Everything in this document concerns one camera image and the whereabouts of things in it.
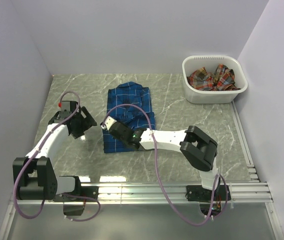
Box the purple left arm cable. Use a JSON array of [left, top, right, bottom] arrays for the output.
[[12, 90, 102, 222]]

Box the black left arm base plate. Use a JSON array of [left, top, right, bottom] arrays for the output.
[[53, 186, 99, 202]]

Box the red plaid shirt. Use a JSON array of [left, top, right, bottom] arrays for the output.
[[186, 64, 240, 91]]

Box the blue plaid long sleeve shirt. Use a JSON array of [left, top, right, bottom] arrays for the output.
[[102, 80, 157, 154]]

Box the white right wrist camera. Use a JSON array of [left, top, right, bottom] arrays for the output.
[[100, 116, 117, 131]]

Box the aluminium mounting rail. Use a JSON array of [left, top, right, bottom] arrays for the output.
[[8, 182, 274, 205]]

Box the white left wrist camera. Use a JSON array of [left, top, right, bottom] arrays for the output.
[[58, 100, 78, 120]]

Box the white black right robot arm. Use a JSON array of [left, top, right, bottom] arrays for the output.
[[104, 117, 220, 200]]

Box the white plastic laundry basket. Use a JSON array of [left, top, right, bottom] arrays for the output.
[[182, 55, 248, 104]]

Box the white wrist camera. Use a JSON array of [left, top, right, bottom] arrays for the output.
[[100, 116, 117, 131], [58, 100, 78, 120]]

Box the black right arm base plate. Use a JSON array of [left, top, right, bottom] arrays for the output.
[[185, 184, 231, 203]]

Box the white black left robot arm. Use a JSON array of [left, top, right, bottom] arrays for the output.
[[12, 101, 97, 201]]

